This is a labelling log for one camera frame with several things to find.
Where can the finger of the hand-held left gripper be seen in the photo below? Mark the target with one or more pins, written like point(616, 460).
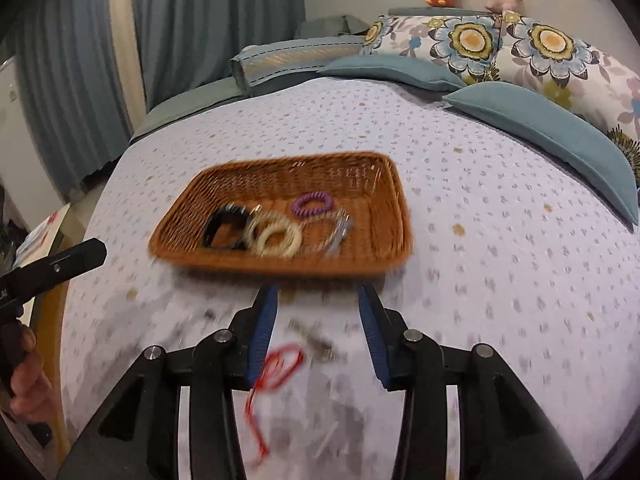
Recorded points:
point(70, 262)

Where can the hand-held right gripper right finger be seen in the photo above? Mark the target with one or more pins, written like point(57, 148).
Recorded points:
point(372, 335)

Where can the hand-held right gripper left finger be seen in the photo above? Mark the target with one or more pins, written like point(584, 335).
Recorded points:
point(262, 330)

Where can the light blue hair clip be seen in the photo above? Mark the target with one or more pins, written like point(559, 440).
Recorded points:
point(345, 230)

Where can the black wristwatch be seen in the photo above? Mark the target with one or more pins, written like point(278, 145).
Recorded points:
point(212, 230)

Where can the brown wicker basket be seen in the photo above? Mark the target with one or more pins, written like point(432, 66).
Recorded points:
point(360, 200)

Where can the person's left hand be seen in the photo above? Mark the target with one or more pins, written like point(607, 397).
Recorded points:
point(32, 390)

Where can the books on cabinet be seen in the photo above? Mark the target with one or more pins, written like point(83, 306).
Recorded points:
point(40, 240)

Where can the white door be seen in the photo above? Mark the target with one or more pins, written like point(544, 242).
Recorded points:
point(17, 145)

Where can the lilac floral bedspread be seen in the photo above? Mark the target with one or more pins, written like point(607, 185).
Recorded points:
point(500, 260)

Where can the blue curtain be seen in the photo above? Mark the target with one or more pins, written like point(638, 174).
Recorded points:
point(70, 85)
point(215, 25)

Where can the teal window bench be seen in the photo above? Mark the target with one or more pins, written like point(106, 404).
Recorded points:
point(190, 105)

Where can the teal pillow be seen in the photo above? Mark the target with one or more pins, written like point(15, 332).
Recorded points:
point(550, 130)
point(390, 70)

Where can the teal cushion with gold stripe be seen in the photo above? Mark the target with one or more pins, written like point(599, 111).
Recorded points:
point(290, 60)

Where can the floral pillow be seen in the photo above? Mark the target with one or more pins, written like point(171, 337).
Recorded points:
point(565, 60)
point(440, 45)

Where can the folded teal cloth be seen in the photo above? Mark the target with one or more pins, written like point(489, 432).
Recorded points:
point(330, 25)

